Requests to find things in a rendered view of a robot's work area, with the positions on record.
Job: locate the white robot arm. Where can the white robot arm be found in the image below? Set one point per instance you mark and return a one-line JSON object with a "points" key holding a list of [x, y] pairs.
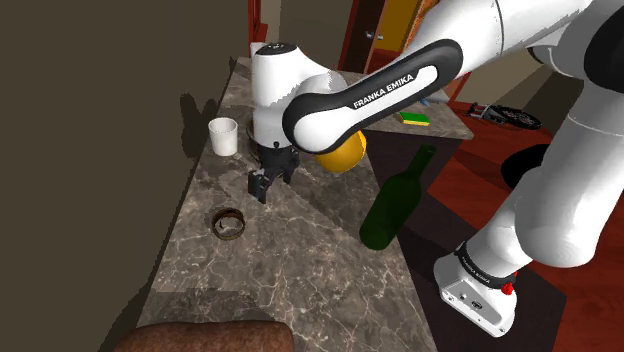
{"points": [[546, 204]]}

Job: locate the white cup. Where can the white cup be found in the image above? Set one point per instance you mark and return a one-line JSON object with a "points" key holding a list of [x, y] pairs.
{"points": [[224, 139]]}

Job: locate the green and yellow sponge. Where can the green and yellow sponge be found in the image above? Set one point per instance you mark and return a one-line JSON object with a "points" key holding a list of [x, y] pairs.
{"points": [[413, 118]]}

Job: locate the dark green glass bottle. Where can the dark green glass bottle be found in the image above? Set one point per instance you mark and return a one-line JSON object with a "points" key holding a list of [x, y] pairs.
{"points": [[392, 204]]}

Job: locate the blue and white utensil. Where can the blue and white utensil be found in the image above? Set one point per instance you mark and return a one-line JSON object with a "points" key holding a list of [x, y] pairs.
{"points": [[427, 101]]}

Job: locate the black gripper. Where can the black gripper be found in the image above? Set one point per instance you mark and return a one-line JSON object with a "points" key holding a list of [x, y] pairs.
{"points": [[276, 155]]}

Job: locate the yellow ball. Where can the yellow ball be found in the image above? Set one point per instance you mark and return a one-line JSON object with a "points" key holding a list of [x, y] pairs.
{"points": [[343, 158]]}

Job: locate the black wheeled floor object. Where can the black wheeled floor object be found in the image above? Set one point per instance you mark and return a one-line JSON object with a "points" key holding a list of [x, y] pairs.
{"points": [[516, 117]]}

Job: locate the dark brown door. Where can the dark brown door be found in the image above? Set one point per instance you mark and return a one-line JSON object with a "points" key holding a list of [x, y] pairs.
{"points": [[363, 29]]}

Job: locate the dark robot stand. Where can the dark robot stand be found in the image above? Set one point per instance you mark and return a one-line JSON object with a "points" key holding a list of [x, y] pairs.
{"points": [[536, 312]]}

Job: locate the brown bread loaf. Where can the brown bread loaf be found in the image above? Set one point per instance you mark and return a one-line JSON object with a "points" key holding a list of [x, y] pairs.
{"points": [[204, 337]]}

